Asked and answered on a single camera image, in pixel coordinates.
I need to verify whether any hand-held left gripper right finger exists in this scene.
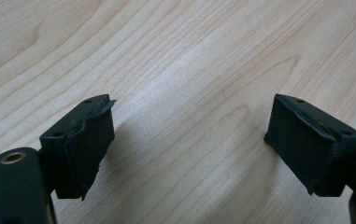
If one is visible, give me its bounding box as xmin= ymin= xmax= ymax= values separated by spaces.
xmin=263 ymin=93 xmax=356 ymax=198

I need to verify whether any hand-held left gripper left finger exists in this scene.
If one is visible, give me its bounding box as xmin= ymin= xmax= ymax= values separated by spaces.
xmin=38 ymin=93 xmax=117 ymax=201

